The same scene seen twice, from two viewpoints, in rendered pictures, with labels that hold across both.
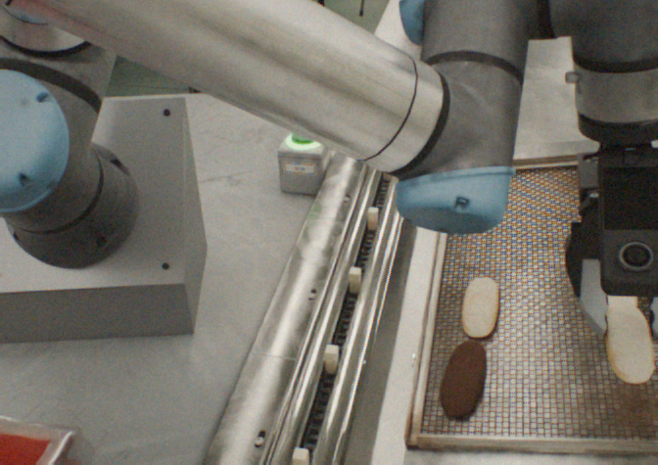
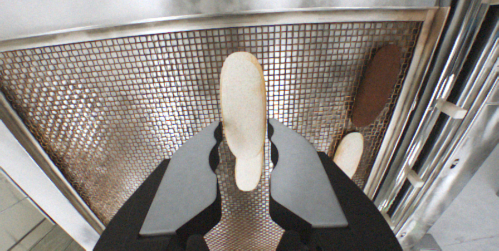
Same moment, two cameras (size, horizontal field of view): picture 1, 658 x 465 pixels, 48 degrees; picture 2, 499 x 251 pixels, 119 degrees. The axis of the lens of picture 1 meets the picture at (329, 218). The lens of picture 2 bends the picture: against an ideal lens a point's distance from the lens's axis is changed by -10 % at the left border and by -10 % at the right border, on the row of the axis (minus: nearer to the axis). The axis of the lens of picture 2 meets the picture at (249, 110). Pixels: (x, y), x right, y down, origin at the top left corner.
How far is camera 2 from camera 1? 0.57 m
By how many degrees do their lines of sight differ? 35
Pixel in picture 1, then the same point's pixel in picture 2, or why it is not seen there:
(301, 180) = (424, 243)
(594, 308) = (289, 137)
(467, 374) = (376, 88)
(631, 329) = (241, 126)
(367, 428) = not seen: hidden behind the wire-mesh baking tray
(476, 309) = (353, 156)
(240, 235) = (468, 205)
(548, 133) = not seen: outside the picture
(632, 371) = (243, 65)
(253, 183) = (447, 238)
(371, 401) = not seen: hidden behind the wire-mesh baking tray
